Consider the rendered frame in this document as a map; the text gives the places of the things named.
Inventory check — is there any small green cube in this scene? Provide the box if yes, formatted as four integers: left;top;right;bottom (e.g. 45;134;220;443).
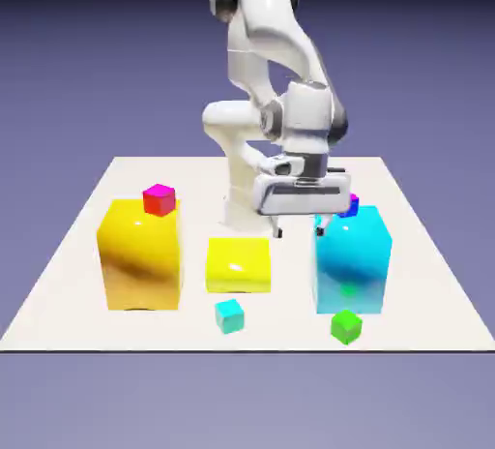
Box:
330;309;364;345

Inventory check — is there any large yellow box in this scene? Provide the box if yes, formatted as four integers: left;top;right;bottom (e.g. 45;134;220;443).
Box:
204;237;272;294

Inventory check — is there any large orange box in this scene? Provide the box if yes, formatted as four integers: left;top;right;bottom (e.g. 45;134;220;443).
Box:
96;198;183;312

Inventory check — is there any small red cube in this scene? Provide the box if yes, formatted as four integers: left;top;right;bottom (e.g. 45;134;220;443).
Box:
141;183;178;218

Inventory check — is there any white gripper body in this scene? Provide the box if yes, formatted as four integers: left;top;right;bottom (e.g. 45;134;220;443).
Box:
251;172;353;217

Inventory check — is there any large cyan box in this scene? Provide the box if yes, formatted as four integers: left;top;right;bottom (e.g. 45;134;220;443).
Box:
313;205;393;315

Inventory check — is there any small blue cube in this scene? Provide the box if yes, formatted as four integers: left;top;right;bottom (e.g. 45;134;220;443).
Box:
336;193;361;220

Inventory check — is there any small cyan cube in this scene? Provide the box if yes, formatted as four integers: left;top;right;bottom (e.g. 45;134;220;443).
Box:
214;298;246;335

